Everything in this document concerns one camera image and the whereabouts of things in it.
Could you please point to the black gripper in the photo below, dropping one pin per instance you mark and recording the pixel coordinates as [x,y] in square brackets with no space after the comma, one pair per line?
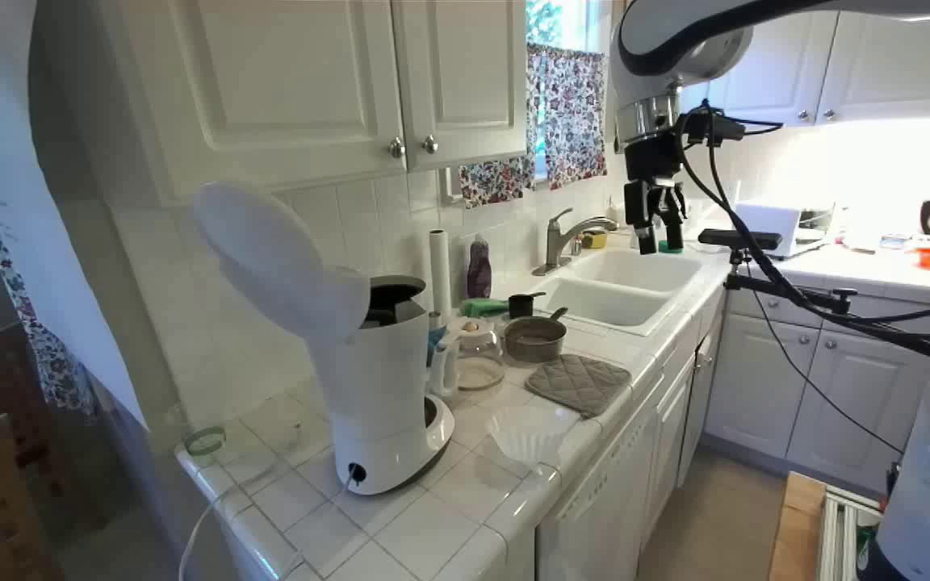
[650,181]

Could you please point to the worn metal pot black handle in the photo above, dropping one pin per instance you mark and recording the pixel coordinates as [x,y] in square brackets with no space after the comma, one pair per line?
[534,337]

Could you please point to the grey quilted pot holder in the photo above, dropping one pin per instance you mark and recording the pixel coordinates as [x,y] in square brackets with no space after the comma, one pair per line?
[578,385]

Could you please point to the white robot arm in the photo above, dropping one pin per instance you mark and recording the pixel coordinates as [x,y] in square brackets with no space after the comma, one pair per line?
[663,46]

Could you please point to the white double sink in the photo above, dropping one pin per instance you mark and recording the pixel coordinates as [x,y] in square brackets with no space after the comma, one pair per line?
[616,287]

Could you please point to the chrome kitchen faucet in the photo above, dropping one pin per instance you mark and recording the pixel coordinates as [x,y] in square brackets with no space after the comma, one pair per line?
[560,237]

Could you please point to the black measuring cup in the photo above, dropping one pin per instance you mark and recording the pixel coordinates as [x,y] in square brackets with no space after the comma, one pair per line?
[520,305]

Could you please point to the patterned window curtain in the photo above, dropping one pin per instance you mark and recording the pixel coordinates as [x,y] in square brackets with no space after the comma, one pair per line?
[562,129]

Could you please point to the dark soap bottle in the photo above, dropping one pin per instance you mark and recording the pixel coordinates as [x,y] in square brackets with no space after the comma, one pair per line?
[480,268]

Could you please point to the white paper towel roll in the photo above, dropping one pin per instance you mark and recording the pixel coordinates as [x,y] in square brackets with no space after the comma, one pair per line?
[440,272]

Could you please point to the white coffee maker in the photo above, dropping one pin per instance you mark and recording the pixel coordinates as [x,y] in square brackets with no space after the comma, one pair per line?
[368,339]

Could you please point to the white upper cabinet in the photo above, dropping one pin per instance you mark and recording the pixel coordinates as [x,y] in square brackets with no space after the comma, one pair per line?
[306,91]

